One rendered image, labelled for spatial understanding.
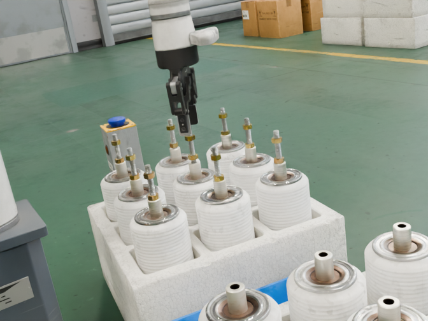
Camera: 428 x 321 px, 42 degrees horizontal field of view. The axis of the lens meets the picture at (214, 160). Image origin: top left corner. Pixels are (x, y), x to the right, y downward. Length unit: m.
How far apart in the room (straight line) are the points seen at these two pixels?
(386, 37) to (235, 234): 2.82
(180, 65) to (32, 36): 4.97
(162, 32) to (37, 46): 4.98
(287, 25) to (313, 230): 3.78
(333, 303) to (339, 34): 3.37
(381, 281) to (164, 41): 0.52
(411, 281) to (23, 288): 0.55
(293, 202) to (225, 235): 0.13
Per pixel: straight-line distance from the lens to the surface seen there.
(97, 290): 1.26
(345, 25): 3.89
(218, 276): 0.92
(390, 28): 3.61
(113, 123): 1.27
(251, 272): 0.95
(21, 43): 5.88
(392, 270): 0.72
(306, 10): 4.85
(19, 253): 0.88
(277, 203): 0.97
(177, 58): 0.96
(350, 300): 0.67
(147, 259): 0.92
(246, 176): 1.06
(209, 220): 0.93
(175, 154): 1.15
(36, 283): 0.90
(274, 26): 4.68
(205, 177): 1.04
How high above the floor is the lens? 0.62
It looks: 19 degrees down
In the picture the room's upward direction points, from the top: 9 degrees counter-clockwise
